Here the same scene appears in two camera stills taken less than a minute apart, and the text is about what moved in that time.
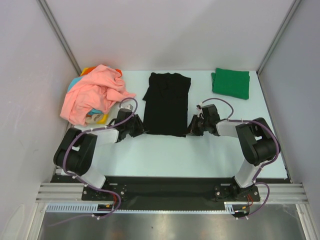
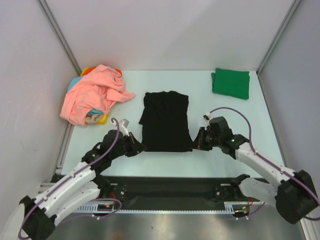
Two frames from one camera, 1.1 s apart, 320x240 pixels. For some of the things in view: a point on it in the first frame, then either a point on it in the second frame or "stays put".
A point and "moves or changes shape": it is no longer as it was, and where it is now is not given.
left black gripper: x=140 y=125 -> x=135 y=147
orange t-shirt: x=120 y=70 stays put
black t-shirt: x=166 y=104 moves or changes shape
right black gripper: x=197 y=124 -> x=202 y=139
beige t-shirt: x=93 y=119 stays put
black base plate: x=169 y=189 stays put
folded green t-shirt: x=231 y=83 stays put
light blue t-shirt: x=73 y=83 stays put
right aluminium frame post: x=276 y=41 stays put
